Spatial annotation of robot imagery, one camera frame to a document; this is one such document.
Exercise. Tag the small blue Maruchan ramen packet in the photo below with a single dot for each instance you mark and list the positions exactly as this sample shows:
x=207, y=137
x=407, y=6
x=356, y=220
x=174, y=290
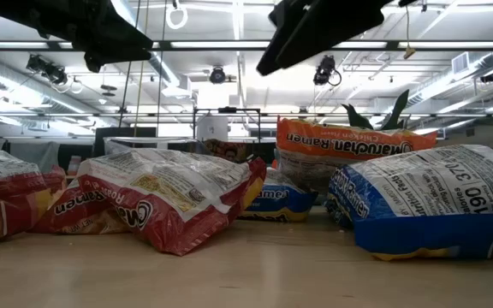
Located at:
x=280, y=201

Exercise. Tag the grey cloth cover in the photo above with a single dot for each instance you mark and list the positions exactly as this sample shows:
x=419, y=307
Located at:
x=37, y=154

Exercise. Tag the orange Maruchan chicken ramen packet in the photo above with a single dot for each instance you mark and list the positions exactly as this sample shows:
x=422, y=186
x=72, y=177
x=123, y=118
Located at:
x=336, y=145

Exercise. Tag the clear plastic bin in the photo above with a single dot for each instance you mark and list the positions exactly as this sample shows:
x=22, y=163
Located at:
x=144, y=143

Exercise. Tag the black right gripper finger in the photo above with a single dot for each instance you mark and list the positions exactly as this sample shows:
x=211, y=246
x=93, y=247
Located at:
x=283, y=38
x=336, y=25

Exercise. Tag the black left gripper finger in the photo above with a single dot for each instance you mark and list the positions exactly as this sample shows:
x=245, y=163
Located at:
x=109, y=56
x=105, y=30

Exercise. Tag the black ceiling camera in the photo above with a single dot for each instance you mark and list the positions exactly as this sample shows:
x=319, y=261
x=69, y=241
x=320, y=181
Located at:
x=217, y=75
x=324, y=68
x=47, y=68

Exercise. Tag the white cylinder container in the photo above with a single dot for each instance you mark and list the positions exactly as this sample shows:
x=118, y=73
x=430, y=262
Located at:
x=212, y=127

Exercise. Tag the black metal frame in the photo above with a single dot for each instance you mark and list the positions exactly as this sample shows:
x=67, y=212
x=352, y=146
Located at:
x=227, y=110

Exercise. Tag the red Maruchan ramen packet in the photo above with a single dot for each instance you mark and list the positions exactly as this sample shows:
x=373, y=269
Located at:
x=169, y=192
x=79, y=209
x=7, y=197

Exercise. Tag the yellow hanging tag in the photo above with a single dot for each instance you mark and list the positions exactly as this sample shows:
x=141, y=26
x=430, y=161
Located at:
x=409, y=52

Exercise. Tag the dark green plant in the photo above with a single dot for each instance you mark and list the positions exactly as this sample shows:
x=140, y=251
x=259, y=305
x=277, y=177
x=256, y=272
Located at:
x=394, y=113

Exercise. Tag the white ceiling vent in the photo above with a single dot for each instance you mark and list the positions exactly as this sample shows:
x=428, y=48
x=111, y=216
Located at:
x=460, y=63

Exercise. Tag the brown printed packet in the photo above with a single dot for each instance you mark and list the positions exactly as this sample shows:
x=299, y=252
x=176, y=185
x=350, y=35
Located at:
x=227, y=150

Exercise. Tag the black ceiling rail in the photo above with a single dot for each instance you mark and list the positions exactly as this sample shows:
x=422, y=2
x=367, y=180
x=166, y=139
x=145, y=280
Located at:
x=212, y=49

